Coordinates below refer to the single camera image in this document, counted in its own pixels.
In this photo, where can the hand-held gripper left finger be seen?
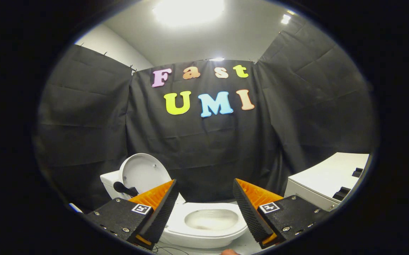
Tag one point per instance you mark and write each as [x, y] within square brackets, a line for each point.
[162, 209]

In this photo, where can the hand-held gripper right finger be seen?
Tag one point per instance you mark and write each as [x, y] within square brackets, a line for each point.
[247, 212]

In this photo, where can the white toilet lid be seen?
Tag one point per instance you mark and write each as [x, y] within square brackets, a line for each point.
[142, 170]

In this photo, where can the white toilet bowl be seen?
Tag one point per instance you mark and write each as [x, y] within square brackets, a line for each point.
[209, 220]

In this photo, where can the white toilet tank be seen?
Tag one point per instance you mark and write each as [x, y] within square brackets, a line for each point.
[109, 184]

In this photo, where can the black backdrop cloth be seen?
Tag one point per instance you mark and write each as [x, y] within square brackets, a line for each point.
[204, 152]

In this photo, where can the white drawer cabinet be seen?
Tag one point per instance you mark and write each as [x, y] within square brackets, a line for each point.
[321, 177]

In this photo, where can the small black holder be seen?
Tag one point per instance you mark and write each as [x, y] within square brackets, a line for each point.
[357, 172]
[342, 193]

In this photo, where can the ceiling light behind cloth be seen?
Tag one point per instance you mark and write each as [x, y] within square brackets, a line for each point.
[217, 59]

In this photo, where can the small ceiling spotlight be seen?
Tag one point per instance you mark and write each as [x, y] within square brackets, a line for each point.
[286, 18]

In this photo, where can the large ceiling light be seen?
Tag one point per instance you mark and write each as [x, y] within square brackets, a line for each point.
[188, 11]

